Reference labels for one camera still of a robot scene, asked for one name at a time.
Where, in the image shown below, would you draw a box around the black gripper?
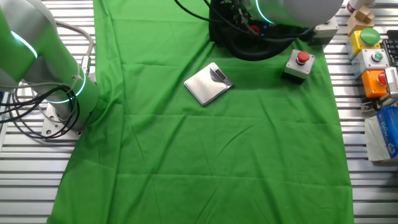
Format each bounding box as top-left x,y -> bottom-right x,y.
223,0 -> 252,19

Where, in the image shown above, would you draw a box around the black steering wheel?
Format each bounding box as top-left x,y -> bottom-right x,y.
208,0 -> 313,62

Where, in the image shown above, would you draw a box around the silver digital scale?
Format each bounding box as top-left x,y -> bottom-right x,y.
183,62 -> 234,107

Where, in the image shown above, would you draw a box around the grey box red button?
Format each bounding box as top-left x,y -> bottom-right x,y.
281,49 -> 316,85

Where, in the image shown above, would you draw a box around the white plastic bottle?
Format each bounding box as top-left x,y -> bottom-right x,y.
346,0 -> 376,14

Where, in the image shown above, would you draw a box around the wooden blocks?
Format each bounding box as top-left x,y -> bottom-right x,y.
346,5 -> 376,37

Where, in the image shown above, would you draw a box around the yellow box green button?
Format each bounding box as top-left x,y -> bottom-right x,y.
346,27 -> 382,62

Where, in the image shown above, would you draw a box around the grey box small green button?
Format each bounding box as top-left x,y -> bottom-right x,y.
351,48 -> 391,80

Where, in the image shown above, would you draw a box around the green cloth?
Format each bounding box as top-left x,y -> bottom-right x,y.
46,0 -> 355,224

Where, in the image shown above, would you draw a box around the orange box red button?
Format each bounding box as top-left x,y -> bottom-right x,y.
361,68 -> 389,100

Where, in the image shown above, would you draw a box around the black keyboard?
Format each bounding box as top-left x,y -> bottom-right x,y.
381,29 -> 398,68

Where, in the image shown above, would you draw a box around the silver finned metal device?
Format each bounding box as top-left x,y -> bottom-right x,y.
384,66 -> 398,100

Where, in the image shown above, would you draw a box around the blue white tissue pack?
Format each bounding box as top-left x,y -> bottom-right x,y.
364,105 -> 398,163

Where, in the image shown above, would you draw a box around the thick grey robot cable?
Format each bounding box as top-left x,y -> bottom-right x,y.
55,20 -> 96,77

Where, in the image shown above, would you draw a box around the silver cable connector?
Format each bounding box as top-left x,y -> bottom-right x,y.
360,93 -> 389,113

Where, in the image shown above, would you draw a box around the black coiled base cable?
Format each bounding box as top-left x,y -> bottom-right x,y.
0,83 -> 81,140

